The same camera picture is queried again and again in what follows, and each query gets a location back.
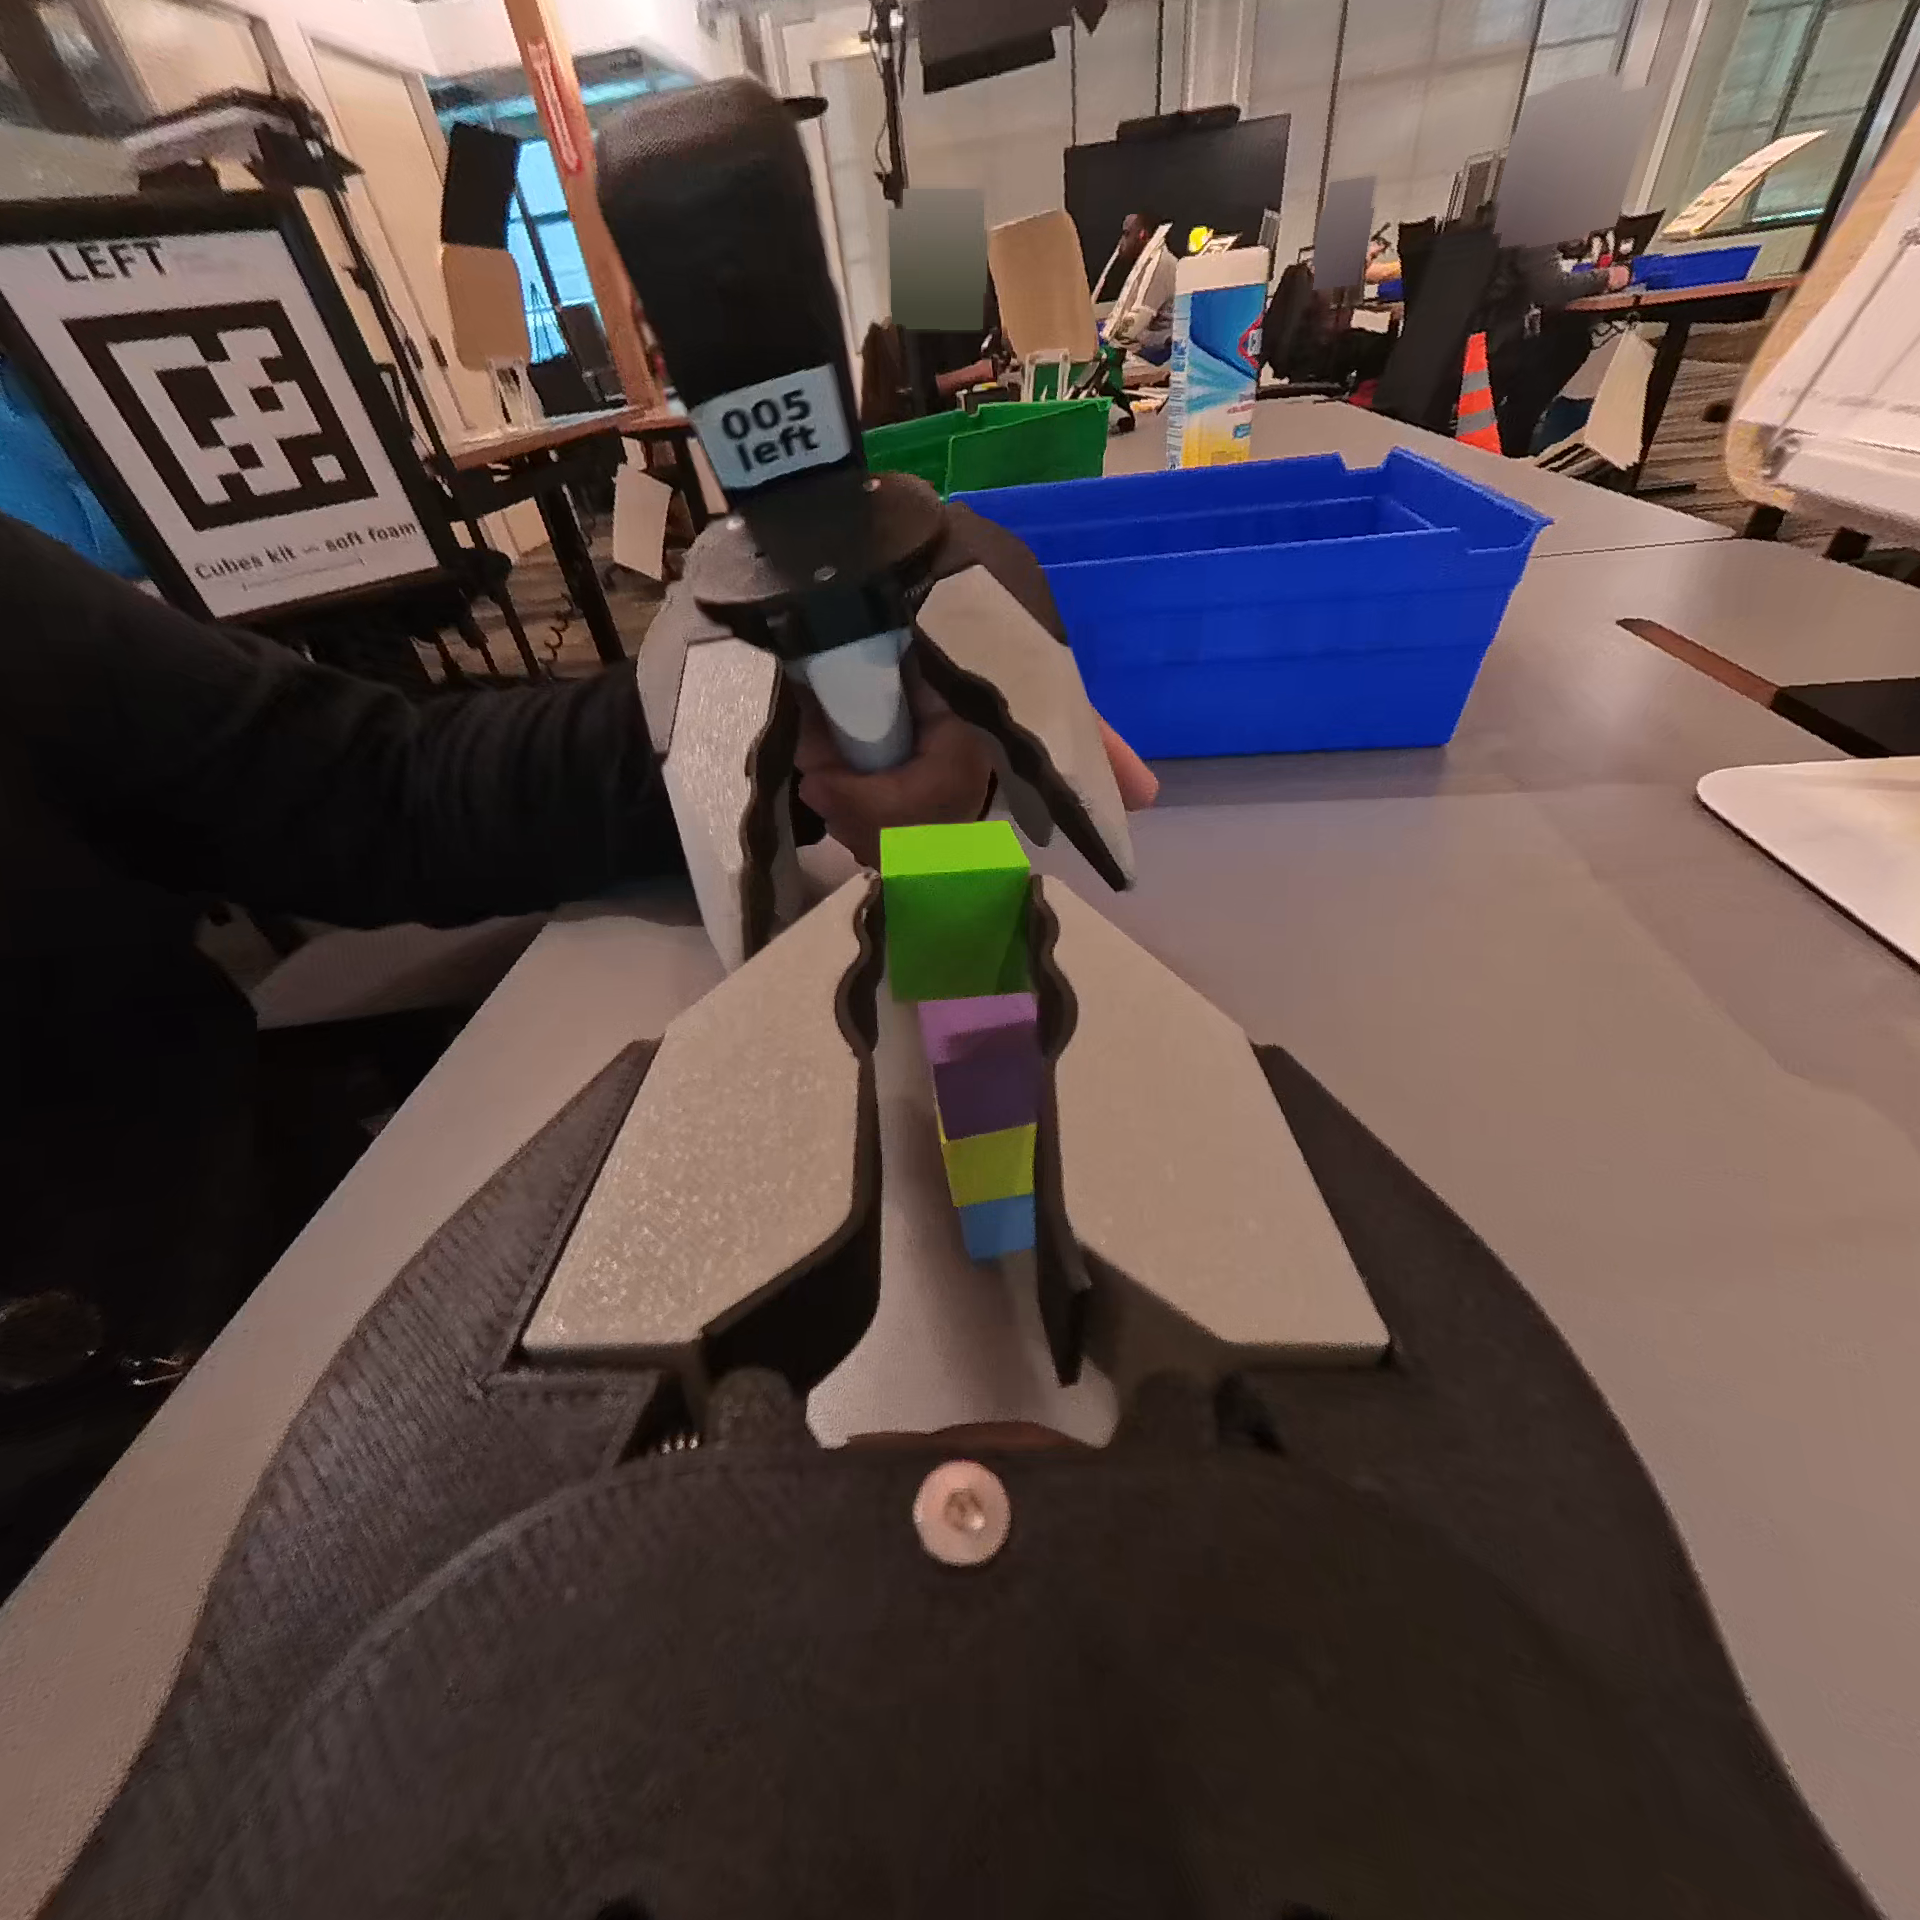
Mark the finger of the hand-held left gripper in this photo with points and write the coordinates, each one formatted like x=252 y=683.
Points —
x=1037 y=705
x=704 y=750

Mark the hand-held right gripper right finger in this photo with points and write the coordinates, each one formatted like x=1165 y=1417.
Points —
x=1201 y=1184

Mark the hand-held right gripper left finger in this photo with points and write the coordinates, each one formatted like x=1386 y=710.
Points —
x=720 y=1170

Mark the blue foam cube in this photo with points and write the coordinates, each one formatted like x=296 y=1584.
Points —
x=1002 y=1229

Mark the yellow foam cube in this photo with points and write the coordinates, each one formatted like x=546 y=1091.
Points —
x=992 y=1166

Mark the green foam cube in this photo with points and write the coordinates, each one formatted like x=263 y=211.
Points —
x=957 y=907

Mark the purple foam cube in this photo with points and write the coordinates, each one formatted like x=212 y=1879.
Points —
x=990 y=1096

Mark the pink foam cube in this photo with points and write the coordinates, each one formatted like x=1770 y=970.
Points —
x=984 y=1027

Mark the person's left forearm black sleeve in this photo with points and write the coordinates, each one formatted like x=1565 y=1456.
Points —
x=375 y=750

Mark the person's left hand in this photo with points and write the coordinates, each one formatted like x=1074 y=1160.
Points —
x=930 y=797

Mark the blue plastic bin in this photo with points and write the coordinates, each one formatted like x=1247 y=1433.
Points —
x=1276 y=630

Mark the black and brown card stand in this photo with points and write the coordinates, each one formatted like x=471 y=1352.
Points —
x=481 y=254

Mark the green plastic bin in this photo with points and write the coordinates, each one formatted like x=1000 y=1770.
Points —
x=990 y=442

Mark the wooden side table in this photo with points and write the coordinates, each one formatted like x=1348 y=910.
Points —
x=540 y=442

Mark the black studio light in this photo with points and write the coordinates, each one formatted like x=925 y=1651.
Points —
x=997 y=38

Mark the wipes canister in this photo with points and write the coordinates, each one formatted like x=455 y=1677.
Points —
x=1214 y=369

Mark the framed marker tag sign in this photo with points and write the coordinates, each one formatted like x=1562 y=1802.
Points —
x=225 y=421

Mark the orange traffic cone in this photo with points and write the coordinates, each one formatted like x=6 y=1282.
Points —
x=1478 y=398

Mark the person's black-clad torso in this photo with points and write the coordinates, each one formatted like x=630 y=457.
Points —
x=106 y=1201

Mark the blue cloth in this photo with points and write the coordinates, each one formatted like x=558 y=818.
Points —
x=60 y=481

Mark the instruction sheet stand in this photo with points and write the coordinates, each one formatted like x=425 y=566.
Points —
x=1846 y=390

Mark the black wall screen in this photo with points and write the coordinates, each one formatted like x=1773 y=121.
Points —
x=1201 y=187

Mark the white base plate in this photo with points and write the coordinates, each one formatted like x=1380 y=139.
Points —
x=1829 y=848

